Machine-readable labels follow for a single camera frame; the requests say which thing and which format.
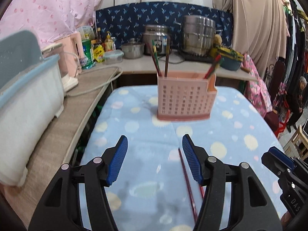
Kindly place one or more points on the person's right hand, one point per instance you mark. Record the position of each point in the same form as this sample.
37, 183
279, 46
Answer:
285, 219

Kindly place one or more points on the yellow dish soap bottle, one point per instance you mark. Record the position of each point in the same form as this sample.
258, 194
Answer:
108, 43

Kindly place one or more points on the silver rice cooker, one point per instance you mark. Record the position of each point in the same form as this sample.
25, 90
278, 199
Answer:
158, 32

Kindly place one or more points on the white blender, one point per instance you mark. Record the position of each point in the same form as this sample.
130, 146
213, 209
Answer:
69, 83

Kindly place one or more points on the glass container with green lid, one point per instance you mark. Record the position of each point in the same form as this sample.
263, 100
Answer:
113, 57

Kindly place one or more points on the pink floral cloth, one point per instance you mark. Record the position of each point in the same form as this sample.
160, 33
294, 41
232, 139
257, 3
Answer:
257, 93

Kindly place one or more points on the wooden stool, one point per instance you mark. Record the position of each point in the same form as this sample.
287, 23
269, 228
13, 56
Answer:
299, 142

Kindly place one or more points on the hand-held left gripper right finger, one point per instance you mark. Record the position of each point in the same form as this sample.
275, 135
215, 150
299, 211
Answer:
191, 158

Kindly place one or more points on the green tin can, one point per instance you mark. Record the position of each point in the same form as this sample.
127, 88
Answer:
87, 53

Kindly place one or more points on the blue plastic basin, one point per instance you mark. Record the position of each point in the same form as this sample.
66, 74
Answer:
231, 65

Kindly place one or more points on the dark brown chopstick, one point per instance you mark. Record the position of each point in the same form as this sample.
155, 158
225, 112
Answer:
167, 57

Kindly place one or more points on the pink plastic utensil holder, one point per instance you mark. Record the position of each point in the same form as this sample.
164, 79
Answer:
182, 98

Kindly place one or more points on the stainless steel steamer pot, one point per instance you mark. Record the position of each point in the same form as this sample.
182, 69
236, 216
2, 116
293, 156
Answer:
197, 36

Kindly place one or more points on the red green chopstick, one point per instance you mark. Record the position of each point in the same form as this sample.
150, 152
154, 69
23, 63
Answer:
214, 65
156, 57

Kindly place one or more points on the pink electric kettle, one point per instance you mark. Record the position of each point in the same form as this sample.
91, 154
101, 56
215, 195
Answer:
72, 45

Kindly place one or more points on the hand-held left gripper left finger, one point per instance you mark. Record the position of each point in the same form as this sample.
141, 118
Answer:
118, 158

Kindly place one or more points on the yellow sponge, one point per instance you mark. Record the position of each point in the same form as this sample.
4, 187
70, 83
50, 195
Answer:
217, 39

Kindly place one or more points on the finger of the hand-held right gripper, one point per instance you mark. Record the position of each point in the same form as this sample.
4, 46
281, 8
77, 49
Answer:
281, 157

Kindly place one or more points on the dark red chopstick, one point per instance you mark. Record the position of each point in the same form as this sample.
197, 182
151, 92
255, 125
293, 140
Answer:
186, 180

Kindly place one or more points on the maroon bag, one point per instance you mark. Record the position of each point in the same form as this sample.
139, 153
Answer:
272, 119

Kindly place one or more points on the white dish box blue lid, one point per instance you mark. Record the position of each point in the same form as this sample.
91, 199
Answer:
28, 105

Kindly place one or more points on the pink spotted sheet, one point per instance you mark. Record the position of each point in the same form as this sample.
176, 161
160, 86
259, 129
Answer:
48, 4

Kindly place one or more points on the dark sauce bottle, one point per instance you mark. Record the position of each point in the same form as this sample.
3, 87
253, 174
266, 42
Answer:
98, 37

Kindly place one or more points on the blue dotted blanket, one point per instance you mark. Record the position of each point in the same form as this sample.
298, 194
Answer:
144, 130

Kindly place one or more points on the small pot with glass lid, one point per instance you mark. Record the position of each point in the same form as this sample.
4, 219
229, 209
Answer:
133, 50

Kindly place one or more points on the white carton box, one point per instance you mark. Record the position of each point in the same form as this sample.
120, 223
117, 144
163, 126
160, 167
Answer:
86, 31

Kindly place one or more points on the black induction cooker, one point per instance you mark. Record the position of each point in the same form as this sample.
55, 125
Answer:
192, 58

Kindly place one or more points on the yellow seasoning packet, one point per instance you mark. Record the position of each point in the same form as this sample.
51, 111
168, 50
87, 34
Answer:
98, 54

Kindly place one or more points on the navy leaf-print cloth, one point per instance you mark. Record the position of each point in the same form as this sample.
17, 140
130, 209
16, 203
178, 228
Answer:
134, 14

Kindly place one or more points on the red plastic stool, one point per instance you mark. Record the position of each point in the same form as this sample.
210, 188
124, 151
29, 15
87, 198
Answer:
281, 127

